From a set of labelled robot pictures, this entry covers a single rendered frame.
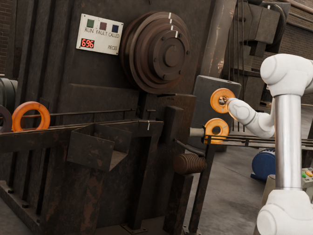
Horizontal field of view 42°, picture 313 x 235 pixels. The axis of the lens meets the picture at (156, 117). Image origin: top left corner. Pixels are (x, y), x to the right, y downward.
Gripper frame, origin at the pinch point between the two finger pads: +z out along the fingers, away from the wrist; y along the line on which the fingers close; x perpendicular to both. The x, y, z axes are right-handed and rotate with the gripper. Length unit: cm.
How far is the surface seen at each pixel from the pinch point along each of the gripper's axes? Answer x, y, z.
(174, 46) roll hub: 26, -40, -19
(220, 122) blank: -15.1, 1.0, -2.5
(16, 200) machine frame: -84, -115, -9
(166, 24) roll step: 37, -47, -15
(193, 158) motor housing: -39.4, -12.2, -9.2
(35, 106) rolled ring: -12, -105, -52
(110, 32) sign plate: 27, -76, -17
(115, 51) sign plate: 17, -72, -14
